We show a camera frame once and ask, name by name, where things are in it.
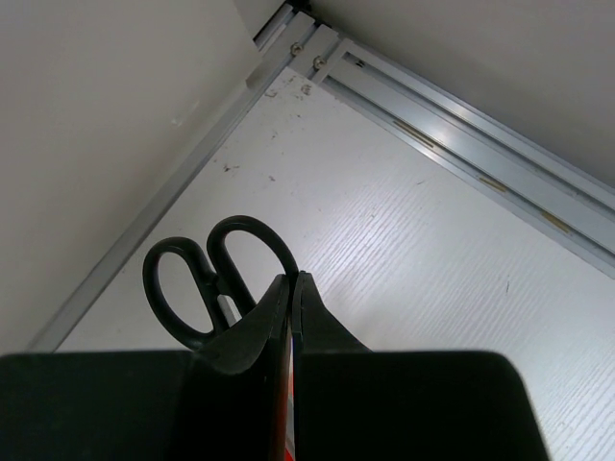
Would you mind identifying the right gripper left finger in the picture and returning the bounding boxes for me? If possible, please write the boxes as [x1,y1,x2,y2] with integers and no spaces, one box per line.
[191,275,291,460]

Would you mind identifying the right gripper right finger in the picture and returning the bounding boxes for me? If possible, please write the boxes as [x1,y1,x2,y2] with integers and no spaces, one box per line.
[292,271,371,460]

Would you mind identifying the black handled scissors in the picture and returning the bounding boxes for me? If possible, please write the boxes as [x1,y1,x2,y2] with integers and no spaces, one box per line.
[142,215,299,351]

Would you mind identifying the right aluminium rail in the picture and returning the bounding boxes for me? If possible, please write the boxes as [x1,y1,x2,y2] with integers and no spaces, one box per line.
[252,0,615,279]

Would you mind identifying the aluminium rail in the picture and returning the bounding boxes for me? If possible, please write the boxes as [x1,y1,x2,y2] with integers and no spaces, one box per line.
[252,0,615,279]
[26,47,290,353]

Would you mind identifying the back aluminium rail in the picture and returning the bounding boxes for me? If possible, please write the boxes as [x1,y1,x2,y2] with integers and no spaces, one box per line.
[26,47,290,353]

